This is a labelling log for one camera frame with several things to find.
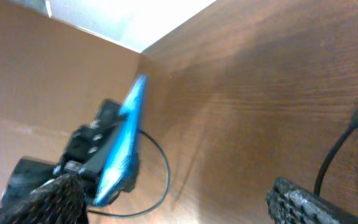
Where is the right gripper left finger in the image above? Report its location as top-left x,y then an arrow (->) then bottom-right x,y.
0,174 -> 89,224

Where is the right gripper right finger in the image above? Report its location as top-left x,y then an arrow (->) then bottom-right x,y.
265,177 -> 358,224

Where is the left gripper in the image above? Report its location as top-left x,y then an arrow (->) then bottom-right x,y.
53,99 -> 124,202

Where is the blue Galaxy smartphone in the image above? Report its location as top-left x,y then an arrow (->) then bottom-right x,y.
93,74 -> 148,207

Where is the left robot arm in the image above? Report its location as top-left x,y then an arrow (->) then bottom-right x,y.
1,98 -> 143,207

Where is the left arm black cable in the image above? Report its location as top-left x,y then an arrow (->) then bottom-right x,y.
85,129 -> 171,218

